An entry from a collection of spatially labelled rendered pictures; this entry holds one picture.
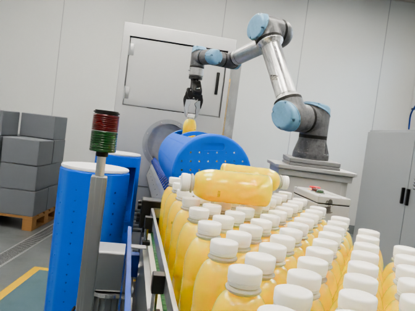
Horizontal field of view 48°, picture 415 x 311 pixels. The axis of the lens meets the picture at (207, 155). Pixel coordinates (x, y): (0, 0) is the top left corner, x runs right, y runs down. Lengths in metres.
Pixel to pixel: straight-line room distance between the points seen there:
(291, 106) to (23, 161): 3.66
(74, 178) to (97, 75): 5.14
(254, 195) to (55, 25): 6.43
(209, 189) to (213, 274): 0.35
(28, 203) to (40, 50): 2.86
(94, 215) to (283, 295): 0.75
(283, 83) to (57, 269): 1.16
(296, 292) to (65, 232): 1.51
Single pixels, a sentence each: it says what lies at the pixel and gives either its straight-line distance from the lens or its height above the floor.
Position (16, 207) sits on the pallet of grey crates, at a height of 0.23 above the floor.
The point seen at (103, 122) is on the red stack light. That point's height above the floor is 1.23.
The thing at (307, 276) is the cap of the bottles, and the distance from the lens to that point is 0.55.
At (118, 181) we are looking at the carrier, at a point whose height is 0.99.
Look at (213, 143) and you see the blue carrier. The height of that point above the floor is 1.20.
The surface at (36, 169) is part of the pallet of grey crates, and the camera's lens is 5.03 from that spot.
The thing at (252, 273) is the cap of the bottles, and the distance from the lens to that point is 0.53.
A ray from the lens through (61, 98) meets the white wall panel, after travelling 7.09.
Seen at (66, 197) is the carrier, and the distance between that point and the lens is 1.91.
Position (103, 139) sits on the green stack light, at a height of 1.19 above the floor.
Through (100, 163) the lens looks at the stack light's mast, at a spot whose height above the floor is 1.13.
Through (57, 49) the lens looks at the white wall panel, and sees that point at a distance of 7.18.
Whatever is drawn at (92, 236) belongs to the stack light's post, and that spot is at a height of 0.95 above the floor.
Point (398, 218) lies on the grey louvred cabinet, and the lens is 3.80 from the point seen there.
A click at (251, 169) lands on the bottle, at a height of 1.15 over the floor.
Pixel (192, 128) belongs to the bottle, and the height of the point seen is 1.25.
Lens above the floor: 1.24
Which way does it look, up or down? 3 degrees down
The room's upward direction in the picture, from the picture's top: 7 degrees clockwise
